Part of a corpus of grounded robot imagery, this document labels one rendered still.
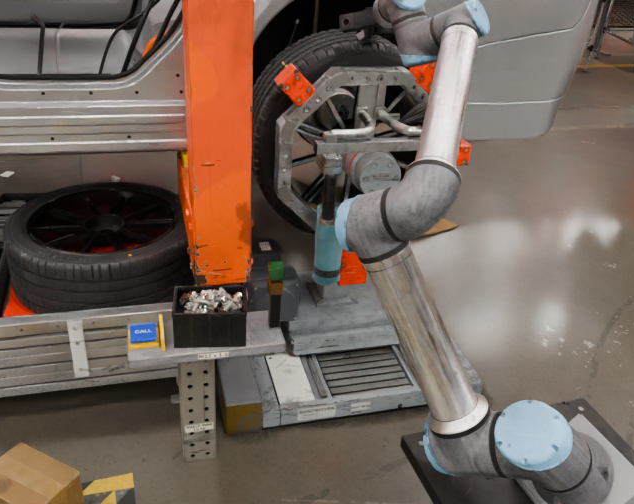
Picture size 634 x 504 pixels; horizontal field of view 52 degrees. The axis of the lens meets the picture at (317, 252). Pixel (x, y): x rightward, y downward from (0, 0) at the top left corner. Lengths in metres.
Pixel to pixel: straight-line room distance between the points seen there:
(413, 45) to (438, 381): 0.83
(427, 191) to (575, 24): 1.54
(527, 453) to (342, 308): 1.10
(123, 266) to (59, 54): 1.19
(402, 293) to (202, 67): 0.75
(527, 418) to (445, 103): 0.71
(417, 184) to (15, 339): 1.35
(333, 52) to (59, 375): 1.31
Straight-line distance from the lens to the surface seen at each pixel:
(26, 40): 3.09
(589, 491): 1.68
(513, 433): 1.53
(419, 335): 1.44
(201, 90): 1.72
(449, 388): 1.52
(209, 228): 1.87
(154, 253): 2.18
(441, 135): 1.40
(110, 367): 2.22
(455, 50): 1.59
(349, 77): 1.93
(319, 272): 2.04
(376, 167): 1.89
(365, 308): 2.42
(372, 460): 2.18
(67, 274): 2.17
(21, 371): 2.24
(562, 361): 2.79
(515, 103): 2.67
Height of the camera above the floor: 1.59
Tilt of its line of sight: 30 degrees down
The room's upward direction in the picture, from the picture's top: 4 degrees clockwise
